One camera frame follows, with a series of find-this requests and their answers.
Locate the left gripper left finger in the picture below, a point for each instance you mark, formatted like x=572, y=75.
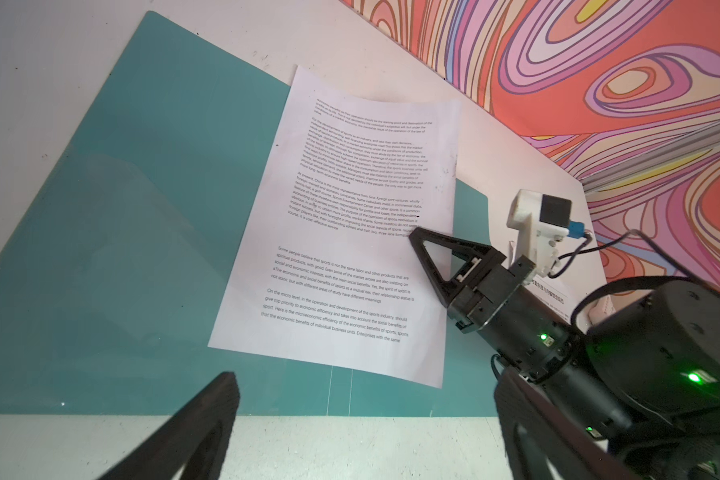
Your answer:
x=191, y=444

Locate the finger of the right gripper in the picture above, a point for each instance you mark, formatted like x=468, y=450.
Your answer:
x=453, y=265

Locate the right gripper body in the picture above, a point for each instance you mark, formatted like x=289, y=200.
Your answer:
x=527, y=334

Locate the printed paper sheet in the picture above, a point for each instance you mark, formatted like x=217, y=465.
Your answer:
x=557, y=295
x=325, y=272

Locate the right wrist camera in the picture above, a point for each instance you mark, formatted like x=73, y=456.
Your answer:
x=543, y=221

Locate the teal folder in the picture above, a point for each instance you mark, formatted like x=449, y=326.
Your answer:
x=111, y=283

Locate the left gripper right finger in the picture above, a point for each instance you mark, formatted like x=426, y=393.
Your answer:
x=537, y=437

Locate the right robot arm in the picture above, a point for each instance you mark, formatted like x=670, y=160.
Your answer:
x=636, y=396

